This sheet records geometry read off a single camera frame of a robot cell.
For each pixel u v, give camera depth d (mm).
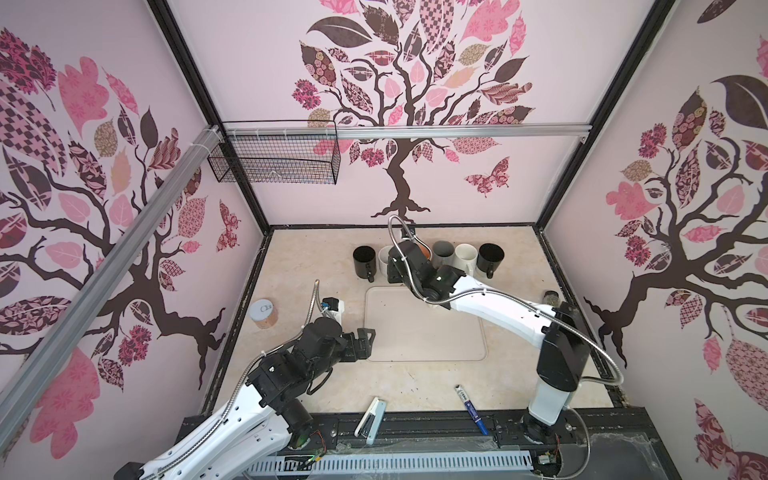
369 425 727
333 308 638
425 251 697
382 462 697
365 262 992
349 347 628
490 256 1004
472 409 761
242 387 480
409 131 940
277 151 949
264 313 899
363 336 646
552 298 949
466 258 1035
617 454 722
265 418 468
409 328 884
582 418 713
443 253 986
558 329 451
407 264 595
